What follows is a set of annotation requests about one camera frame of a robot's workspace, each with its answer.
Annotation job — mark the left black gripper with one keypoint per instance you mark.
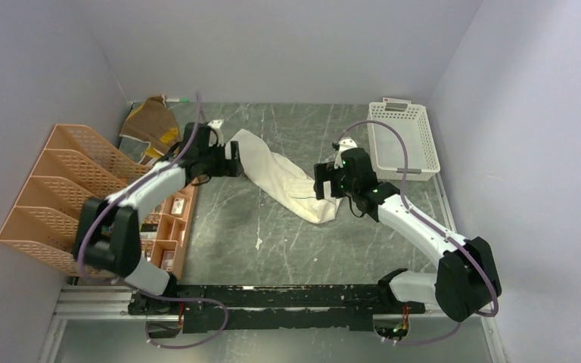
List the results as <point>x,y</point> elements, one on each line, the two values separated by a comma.
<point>227,167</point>

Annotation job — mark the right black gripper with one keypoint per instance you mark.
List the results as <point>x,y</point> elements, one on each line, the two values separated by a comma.
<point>327,172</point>

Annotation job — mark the white towel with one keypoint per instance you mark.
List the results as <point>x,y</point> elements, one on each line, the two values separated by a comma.
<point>283,180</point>

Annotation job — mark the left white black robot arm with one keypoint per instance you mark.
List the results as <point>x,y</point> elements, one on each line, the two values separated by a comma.
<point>108,233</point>

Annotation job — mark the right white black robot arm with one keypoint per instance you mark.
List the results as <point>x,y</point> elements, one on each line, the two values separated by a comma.
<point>466,280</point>

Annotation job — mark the brown yellow cloth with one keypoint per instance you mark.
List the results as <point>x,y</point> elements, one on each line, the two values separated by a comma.
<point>153,124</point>

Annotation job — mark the white plastic basket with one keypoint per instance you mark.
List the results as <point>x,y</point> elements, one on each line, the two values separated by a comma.
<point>401,140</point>

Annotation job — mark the orange compartment tray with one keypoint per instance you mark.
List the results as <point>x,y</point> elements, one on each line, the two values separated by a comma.
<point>165,232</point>

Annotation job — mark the orange file organizer rack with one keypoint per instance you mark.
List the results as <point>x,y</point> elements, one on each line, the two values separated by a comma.
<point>75,164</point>

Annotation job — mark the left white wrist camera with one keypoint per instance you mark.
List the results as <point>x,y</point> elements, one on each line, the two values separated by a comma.
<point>216,130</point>

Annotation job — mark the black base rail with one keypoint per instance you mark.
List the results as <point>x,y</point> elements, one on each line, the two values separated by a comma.
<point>239,307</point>

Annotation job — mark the aluminium frame rails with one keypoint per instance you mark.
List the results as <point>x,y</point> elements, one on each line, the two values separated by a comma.
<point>108,303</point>

